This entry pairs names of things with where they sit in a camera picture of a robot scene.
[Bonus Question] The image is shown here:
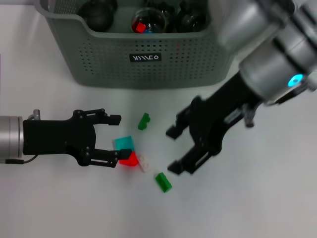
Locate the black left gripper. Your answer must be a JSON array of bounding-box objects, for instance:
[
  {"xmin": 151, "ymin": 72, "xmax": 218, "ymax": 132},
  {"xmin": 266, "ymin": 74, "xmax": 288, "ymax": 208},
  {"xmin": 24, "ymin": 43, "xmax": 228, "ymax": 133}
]
[{"xmin": 22, "ymin": 108, "xmax": 133, "ymax": 169}]

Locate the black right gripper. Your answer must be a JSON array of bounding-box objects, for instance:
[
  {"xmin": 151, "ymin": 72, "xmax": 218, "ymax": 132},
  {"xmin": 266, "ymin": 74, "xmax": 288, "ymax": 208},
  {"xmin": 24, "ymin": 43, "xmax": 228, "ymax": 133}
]
[{"xmin": 165, "ymin": 72, "xmax": 263, "ymax": 176}]

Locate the green toy brick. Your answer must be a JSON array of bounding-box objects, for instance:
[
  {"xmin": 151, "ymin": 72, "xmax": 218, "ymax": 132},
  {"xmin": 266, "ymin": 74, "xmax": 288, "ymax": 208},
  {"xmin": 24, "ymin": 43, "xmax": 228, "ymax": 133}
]
[
  {"xmin": 155, "ymin": 172, "xmax": 173, "ymax": 193},
  {"xmin": 137, "ymin": 112, "xmax": 151, "ymax": 130}
]

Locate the grey-green perforated storage bin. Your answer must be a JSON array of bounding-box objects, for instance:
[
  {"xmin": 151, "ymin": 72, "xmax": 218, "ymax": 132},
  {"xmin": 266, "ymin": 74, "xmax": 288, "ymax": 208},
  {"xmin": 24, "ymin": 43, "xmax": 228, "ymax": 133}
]
[{"xmin": 39, "ymin": 0, "xmax": 240, "ymax": 89}]

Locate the teal square toy brick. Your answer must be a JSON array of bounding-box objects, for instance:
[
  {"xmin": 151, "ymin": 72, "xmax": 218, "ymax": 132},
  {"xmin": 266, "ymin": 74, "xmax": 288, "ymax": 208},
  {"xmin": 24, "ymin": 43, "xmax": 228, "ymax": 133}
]
[{"xmin": 113, "ymin": 135, "xmax": 136, "ymax": 152}]

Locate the red-orange sloped toy brick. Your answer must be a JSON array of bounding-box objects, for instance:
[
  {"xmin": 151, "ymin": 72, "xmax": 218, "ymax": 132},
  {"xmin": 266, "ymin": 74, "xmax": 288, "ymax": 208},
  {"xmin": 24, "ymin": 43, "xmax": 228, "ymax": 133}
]
[{"xmin": 118, "ymin": 151, "xmax": 139, "ymax": 167}]

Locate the white two-stud toy brick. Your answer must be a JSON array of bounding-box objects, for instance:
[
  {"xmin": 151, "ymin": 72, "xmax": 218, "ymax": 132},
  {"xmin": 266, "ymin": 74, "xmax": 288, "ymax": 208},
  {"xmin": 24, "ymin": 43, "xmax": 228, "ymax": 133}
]
[{"xmin": 137, "ymin": 154, "xmax": 153, "ymax": 173}]

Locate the black round teapot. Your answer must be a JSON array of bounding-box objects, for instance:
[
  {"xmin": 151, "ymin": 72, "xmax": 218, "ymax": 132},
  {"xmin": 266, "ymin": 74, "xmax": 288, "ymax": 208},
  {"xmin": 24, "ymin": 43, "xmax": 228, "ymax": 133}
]
[{"xmin": 78, "ymin": 0, "xmax": 117, "ymax": 32}]

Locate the right arm cable with plug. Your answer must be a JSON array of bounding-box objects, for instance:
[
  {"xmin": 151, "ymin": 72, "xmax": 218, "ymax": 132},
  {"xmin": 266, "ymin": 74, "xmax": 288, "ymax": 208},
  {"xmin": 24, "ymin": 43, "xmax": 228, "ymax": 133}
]
[{"xmin": 243, "ymin": 103, "xmax": 256, "ymax": 128}]

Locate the silver plug with clear cable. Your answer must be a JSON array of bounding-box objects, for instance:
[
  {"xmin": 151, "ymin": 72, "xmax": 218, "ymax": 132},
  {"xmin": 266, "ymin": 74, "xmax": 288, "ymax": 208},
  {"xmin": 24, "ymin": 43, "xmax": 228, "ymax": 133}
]
[{"xmin": 28, "ymin": 109, "xmax": 42, "ymax": 121}]

